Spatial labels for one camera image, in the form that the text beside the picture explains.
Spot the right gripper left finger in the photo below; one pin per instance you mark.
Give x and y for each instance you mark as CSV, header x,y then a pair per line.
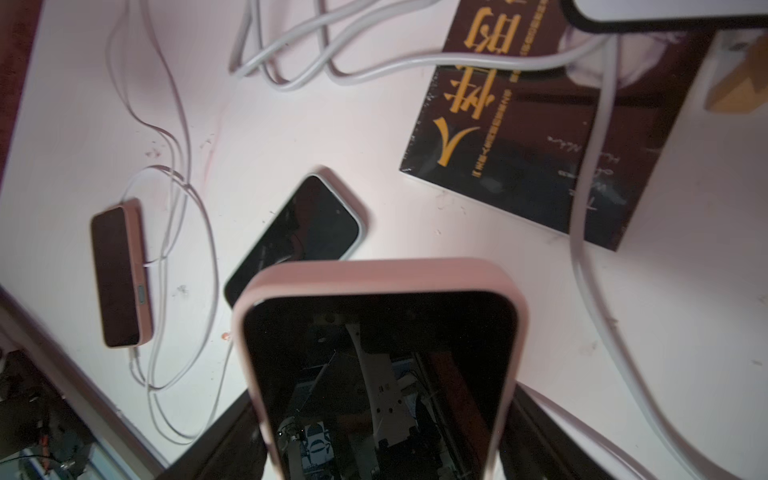
x,y
231,448

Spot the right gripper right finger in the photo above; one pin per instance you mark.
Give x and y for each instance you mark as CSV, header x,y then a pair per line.
x,y
533,446

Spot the phone pink case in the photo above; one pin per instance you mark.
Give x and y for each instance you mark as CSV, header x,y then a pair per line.
x,y
389,369
121,275

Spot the phone teal case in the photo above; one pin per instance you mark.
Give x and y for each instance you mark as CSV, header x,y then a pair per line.
x,y
320,221

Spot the black book yellow letters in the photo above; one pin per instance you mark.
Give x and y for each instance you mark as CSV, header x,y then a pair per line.
x,y
516,140

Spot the wooden tablet stand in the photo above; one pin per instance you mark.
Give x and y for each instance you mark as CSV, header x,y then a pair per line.
x,y
744,89

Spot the white tablet panel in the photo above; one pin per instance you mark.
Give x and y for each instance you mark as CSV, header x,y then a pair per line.
x,y
627,16

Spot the aluminium rail frame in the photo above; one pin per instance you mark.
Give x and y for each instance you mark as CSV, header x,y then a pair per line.
x,y
55,423

